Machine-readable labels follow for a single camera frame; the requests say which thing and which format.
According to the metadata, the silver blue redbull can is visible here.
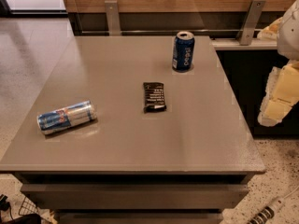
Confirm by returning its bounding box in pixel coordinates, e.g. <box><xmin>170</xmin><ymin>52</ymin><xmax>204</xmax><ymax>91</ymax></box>
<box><xmin>37</xmin><ymin>101</ymin><xmax>97</xmax><ymax>135</ymax></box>

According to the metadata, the horizontal metal rail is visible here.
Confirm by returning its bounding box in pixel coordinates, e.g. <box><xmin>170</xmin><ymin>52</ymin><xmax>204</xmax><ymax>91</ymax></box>
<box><xmin>81</xmin><ymin>28</ymin><xmax>299</xmax><ymax>35</ymax></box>

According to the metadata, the black snack bar wrapper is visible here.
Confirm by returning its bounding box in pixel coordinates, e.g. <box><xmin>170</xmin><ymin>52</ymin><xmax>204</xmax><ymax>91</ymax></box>
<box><xmin>143</xmin><ymin>82</ymin><xmax>166</xmax><ymax>113</ymax></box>

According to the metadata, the grey drawer cabinet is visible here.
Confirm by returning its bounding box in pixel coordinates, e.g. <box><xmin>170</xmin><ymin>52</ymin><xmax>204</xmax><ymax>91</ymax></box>
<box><xmin>1</xmin><ymin>36</ymin><xmax>265</xmax><ymax>224</ymax></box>

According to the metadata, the black wire basket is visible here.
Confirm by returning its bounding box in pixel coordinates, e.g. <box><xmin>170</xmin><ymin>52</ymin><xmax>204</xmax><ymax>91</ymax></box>
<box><xmin>0</xmin><ymin>194</ymin><xmax>42</xmax><ymax>224</ymax></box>

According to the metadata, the metal rail bracket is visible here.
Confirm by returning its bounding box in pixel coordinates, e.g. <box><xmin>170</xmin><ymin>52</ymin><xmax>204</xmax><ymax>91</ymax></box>
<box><xmin>105</xmin><ymin>0</ymin><xmax>121</xmax><ymax>36</ymax></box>
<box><xmin>236</xmin><ymin>0</ymin><xmax>266</xmax><ymax>46</ymax></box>

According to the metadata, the right metal rail bracket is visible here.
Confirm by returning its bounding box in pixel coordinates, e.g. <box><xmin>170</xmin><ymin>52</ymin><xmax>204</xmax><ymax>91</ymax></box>
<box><xmin>236</xmin><ymin>0</ymin><xmax>266</xmax><ymax>46</ymax></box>

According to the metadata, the left metal rail bracket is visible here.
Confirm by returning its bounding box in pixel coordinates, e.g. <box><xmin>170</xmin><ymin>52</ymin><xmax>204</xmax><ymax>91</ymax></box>
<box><xmin>105</xmin><ymin>0</ymin><xmax>121</xmax><ymax>36</ymax></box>

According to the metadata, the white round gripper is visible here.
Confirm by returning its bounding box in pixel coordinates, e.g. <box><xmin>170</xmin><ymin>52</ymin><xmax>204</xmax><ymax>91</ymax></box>
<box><xmin>257</xmin><ymin>0</ymin><xmax>299</xmax><ymax>127</ymax></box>

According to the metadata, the blue pepsi can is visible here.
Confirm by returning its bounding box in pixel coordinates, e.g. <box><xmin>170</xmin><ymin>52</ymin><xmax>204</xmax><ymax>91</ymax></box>
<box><xmin>172</xmin><ymin>31</ymin><xmax>195</xmax><ymax>72</ymax></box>

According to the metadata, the white power strip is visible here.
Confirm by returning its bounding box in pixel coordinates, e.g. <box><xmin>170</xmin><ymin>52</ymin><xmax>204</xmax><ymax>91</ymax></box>
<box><xmin>247</xmin><ymin>186</ymin><xmax>299</xmax><ymax>224</ymax></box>

